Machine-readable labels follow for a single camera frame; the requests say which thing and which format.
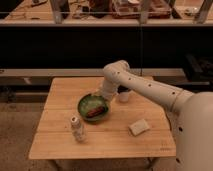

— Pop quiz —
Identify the wooden table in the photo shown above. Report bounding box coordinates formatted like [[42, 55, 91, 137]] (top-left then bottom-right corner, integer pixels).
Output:
[[29, 77, 176, 160]]

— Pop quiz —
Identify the green ceramic bowl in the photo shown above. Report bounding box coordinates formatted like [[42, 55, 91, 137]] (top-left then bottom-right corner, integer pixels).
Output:
[[77, 94, 109, 122]]

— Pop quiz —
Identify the small white bottle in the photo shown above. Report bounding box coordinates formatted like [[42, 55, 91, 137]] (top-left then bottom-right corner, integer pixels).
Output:
[[70, 116, 85, 142]]

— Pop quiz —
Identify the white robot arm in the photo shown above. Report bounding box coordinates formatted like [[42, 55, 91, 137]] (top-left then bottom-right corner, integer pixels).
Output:
[[100, 60, 213, 171]]

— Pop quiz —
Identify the white cup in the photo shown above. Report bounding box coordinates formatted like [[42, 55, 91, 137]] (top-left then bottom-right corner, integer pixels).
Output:
[[118, 87, 130, 103]]

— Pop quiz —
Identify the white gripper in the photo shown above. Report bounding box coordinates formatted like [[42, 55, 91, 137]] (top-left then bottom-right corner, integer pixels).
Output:
[[100, 84, 116, 101]]

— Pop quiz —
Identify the brown snack bar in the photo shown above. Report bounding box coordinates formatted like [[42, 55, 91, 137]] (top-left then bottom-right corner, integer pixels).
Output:
[[87, 107, 104, 118]]

